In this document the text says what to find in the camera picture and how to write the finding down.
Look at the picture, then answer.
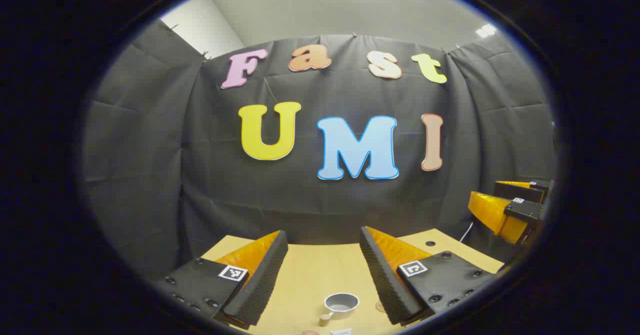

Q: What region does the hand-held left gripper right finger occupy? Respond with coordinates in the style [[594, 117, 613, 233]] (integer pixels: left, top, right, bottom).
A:
[[359, 226, 499, 327]]

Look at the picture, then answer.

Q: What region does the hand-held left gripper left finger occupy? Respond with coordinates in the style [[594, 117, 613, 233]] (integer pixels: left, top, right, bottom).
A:
[[152, 230, 290, 332]]

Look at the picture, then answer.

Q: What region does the white cup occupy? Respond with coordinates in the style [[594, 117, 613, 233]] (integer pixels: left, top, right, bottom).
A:
[[318, 292, 361, 327]]

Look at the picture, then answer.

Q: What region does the wooden desktop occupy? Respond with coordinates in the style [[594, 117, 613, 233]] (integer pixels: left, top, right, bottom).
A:
[[200, 228, 506, 335]]

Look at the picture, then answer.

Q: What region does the black backdrop cloth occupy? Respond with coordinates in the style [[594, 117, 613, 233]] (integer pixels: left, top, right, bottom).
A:
[[82, 20, 558, 281]]

